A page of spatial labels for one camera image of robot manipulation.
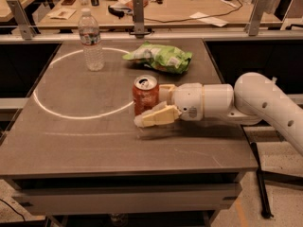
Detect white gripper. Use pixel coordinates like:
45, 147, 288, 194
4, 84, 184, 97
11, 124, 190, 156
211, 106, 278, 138
134, 83, 204, 128

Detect orange soda can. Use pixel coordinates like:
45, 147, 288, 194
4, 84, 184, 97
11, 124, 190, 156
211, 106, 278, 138
133, 75, 159, 115

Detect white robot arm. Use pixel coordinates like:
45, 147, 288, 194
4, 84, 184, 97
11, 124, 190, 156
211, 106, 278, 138
134, 72, 303, 154

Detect green chip bag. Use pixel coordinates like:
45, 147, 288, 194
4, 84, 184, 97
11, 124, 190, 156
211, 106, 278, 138
123, 42, 192, 74

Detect white paper sheet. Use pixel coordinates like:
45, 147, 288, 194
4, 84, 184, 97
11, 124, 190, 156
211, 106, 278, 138
190, 12, 227, 27

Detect clear plastic water bottle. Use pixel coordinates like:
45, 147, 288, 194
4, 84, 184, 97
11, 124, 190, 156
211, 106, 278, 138
78, 9, 104, 71

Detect black sunglasses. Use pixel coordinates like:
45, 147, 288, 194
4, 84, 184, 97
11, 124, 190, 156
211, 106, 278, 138
108, 6, 125, 19

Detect white card on desk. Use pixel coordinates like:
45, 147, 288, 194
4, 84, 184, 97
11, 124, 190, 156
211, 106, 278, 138
48, 8, 76, 20

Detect brown wallet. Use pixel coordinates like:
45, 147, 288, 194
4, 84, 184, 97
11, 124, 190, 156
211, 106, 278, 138
62, 0, 76, 6

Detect black leaning rod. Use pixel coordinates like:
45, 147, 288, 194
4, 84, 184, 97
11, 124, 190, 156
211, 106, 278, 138
250, 142, 274, 219

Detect middle metal bracket post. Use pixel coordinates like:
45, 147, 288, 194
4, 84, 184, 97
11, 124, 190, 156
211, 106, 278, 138
131, 0, 148, 39

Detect metal bracket post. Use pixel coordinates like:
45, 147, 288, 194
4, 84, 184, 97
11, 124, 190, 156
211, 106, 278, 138
244, 0, 268, 36
7, 0, 36, 40
131, 0, 148, 39

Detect right metal bracket post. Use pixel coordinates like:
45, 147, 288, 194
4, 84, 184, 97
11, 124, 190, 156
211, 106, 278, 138
244, 0, 268, 36

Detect black cable on desk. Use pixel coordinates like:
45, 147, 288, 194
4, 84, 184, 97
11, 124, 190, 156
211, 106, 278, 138
144, 0, 244, 24

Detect left metal bracket post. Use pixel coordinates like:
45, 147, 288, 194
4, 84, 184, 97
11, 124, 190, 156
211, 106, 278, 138
7, 0, 36, 40

